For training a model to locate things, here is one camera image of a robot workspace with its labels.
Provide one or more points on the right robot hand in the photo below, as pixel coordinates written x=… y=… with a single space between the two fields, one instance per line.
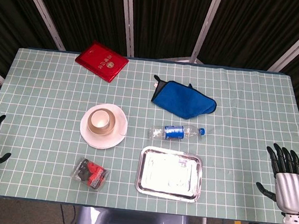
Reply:
x=290 y=187

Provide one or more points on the paper cup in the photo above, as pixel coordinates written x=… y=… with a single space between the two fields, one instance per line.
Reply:
x=101 y=121

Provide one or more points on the red black packaged item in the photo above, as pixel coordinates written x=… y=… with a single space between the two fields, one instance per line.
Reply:
x=90 y=173

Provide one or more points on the stainless steel tray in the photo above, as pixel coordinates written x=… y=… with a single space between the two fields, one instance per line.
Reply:
x=169 y=173

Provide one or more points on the white paper plate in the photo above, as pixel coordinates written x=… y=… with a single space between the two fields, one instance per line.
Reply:
x=103 y=125

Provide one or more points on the clear plastic water bottle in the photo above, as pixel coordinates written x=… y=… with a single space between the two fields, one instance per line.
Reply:
x=176 y=131

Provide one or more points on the blue microfiber cloth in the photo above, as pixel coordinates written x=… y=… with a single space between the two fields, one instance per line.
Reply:
x=183 y=99

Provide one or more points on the red certificate booklet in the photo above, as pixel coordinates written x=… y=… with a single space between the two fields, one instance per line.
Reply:
x=101 y=61

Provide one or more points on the green checkered tablecloth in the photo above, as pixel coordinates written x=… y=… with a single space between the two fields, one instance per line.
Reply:
x=147 y=135

